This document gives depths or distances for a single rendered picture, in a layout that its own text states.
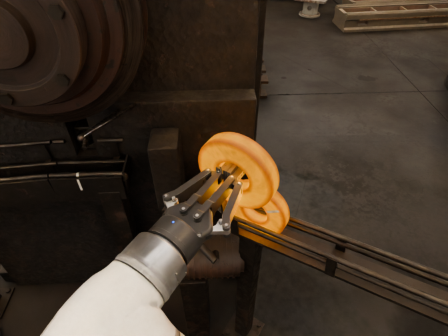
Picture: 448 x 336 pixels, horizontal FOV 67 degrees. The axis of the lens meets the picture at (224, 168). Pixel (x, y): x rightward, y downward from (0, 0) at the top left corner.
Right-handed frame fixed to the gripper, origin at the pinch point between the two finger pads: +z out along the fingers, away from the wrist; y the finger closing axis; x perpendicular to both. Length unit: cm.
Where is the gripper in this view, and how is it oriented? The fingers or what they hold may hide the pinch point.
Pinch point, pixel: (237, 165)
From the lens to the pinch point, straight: 60.9
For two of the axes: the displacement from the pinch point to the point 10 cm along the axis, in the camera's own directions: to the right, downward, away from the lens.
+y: 8.5, 3.5, -4.0
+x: -0.3, -7.1, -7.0
